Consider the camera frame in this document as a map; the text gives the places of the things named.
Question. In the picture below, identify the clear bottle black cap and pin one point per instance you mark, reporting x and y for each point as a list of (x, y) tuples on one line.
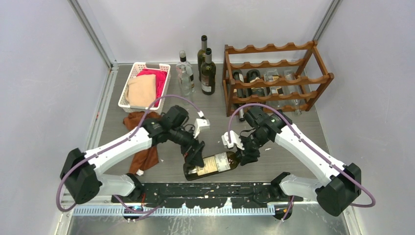
[(184, 65)]

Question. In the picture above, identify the brown wooden wine rack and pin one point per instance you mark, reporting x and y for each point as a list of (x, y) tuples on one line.
[(310, 89)]

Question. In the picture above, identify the brown bottle gold cap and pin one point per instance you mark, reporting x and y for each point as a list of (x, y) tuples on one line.
[(240, 93)]

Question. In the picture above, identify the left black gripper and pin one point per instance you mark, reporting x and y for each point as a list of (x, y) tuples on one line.
[(193, 156)]

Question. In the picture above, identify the dark wine bottle back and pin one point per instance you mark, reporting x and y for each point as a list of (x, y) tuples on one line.
[(202, 52)]

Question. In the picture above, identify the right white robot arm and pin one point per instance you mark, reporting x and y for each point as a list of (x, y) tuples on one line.
[(336, 185)]

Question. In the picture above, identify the pink red cloth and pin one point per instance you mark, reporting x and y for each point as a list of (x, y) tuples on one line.
[(159, 79)]

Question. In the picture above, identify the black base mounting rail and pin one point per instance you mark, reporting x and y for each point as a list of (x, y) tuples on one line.
[(244, 195)]

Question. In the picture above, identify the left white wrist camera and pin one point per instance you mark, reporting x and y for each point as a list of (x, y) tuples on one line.
[(201, 124)]

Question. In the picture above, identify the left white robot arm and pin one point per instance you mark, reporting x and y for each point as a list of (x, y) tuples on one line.
[(84, 174)]

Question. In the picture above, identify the beige folded cloth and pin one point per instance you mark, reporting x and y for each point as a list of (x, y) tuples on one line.
[(134, 96)]

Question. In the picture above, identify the clear glass wine bottle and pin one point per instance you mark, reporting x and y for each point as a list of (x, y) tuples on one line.
[(295, 103)]

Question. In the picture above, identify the tall slim clear bottle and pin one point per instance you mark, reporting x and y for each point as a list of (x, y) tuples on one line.
[(185, 80)]

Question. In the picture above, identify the brown cloth on table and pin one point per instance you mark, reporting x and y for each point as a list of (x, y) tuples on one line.
[(147, 158)]

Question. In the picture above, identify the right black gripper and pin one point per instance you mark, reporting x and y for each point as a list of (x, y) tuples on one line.
[(246, 156)]

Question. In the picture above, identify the white plastic basket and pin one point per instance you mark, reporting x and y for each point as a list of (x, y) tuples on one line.
[(135, 70)]

